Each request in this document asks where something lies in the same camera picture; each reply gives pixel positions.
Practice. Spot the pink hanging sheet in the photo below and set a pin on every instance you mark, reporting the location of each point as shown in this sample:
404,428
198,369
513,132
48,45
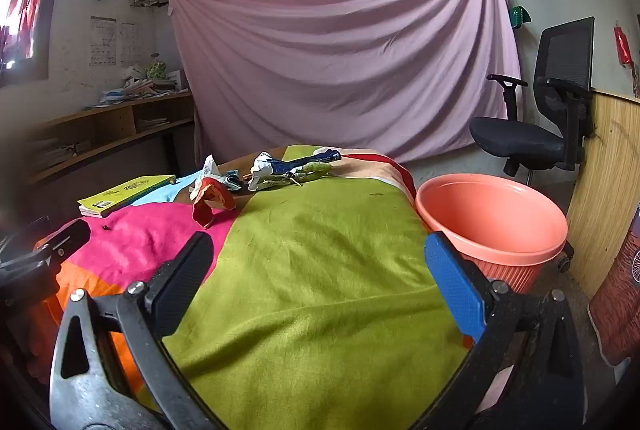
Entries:
345,59

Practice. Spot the printed curtain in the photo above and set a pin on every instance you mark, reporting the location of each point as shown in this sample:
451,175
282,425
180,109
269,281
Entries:
622,300

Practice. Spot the wooden shelf desk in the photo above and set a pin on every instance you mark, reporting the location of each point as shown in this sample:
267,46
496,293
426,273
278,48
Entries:
115,114

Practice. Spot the multicoloured patchwork blanket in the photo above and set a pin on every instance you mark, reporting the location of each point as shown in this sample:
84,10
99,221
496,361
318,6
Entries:
310,270

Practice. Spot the white box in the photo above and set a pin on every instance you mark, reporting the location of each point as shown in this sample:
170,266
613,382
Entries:
176,79

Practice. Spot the window with red curtain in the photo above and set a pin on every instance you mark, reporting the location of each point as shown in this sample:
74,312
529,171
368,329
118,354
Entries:
22,9

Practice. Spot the papers in shelf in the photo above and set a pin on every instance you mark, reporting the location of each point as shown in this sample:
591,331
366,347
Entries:
152,123

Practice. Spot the red wrapper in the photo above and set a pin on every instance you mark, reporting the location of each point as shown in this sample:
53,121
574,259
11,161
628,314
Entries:
212,202

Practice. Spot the blue foil wrapper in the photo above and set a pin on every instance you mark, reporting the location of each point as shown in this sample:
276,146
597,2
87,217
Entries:
267,164

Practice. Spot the small wall calendar sheet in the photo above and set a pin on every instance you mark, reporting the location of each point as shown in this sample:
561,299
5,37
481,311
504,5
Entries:
130,44

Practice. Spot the pink plastic bucket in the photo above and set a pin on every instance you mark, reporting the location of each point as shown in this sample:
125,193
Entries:
492,222

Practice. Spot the red hanging ornament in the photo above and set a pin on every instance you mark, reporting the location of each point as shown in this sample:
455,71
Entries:
623,45

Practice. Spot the black office chair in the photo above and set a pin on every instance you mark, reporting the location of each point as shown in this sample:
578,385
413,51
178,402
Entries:
525,139

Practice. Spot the green bouquet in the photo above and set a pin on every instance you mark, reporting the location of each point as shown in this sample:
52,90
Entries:
156,69

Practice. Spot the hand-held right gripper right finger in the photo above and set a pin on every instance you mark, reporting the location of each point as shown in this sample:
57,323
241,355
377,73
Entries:
452,285

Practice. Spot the yellow book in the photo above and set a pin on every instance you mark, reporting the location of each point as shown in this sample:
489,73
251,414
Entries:
125,192

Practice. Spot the pile of books and papers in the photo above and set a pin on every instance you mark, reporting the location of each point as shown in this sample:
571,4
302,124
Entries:
135,90

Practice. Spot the olive green wrapper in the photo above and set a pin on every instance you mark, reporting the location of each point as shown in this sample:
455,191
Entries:
315,169

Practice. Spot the large wall calendar sheet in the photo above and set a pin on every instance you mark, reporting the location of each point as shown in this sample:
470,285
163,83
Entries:
103,40

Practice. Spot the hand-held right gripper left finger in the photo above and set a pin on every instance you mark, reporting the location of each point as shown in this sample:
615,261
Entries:
185,280

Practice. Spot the wooden wall panel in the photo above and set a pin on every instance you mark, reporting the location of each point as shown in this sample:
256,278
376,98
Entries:
607,190

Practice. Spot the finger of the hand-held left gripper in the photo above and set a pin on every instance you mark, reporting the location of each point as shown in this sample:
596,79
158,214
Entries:
67,237

